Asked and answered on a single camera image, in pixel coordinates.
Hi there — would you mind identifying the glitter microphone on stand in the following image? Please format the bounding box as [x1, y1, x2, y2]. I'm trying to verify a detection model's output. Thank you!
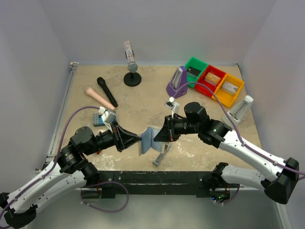
[124, 41, 138, 73]

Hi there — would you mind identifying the black microphone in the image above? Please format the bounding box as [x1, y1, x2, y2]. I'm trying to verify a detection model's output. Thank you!
[97, 77, 118, 108]

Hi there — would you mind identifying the white grey metronome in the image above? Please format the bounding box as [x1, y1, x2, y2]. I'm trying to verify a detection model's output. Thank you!
[222, 95, 254, 128]

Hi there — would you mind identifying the grey truss piece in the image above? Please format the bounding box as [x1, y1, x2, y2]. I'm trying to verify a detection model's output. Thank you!
[152, 143, 172, 167]

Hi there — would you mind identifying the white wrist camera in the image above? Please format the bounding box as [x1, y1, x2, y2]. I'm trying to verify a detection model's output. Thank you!
[164, 96, 180, 117]
[99, 106, 116, 132]

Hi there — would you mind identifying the beige card holder wallet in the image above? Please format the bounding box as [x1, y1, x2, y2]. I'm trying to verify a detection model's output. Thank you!
[138, 125, 165, 156]

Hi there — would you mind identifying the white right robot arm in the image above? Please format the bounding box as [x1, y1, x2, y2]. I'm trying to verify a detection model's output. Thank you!
[154, 102, 299, 204]

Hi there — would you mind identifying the tan card in red bin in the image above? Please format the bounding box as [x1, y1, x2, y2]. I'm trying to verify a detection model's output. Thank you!
[204, 73, 221, 86]

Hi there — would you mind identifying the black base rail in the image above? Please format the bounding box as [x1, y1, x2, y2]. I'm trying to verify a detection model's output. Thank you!
[78, 170, 240, 198]

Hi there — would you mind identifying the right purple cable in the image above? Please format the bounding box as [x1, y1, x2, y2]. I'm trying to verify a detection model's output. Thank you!
[172, 82, 305, 181]

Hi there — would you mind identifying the purple metronome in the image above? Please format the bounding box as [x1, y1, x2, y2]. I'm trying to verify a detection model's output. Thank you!
[166, 66, 188, 99]

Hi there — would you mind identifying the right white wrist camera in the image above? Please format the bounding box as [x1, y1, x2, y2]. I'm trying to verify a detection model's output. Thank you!
[164, 96, 180, 117]

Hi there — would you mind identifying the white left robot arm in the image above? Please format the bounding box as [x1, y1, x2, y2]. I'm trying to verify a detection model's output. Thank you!
[0, 122, 141, 229]

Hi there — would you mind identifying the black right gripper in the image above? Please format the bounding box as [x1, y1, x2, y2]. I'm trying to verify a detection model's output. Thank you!
[154, 114, 201, 142]

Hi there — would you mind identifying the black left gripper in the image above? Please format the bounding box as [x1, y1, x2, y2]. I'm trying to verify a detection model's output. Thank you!
[85, 121, 143, 155]

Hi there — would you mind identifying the green bin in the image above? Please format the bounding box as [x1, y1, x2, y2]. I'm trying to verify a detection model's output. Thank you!
[184, 57, 209, 88]

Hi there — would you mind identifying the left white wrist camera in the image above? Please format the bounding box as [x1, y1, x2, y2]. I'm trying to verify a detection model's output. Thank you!
[99, 106, 116, 132]

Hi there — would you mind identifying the yellow bin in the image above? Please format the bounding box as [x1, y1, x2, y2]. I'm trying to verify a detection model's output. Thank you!
[214, 73, 244, 107]

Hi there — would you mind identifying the red bin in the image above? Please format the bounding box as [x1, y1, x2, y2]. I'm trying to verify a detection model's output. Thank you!
[194, 65, 226, 97]

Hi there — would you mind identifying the aluminium frame rail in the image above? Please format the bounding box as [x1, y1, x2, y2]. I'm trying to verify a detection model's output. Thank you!
[34, 62, 79, 174]

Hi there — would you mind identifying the black card in green bin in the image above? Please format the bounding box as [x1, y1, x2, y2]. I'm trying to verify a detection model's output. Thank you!
[187, 67, 201, 79]

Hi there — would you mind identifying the light blue toy brick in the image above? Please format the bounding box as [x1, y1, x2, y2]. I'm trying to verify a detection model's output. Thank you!
[99, 113, 116, 125]

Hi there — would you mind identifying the pink microphone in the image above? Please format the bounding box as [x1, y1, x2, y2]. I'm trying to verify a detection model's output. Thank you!
[83, 86, 116, 110]

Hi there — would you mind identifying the white card in yellow bin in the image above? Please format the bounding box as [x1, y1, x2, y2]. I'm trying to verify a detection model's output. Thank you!
[222, 81, 239, 95]

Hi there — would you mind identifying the black round microphone stand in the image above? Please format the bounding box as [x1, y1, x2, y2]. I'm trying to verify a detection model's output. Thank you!
[123, 72, 142, 87]

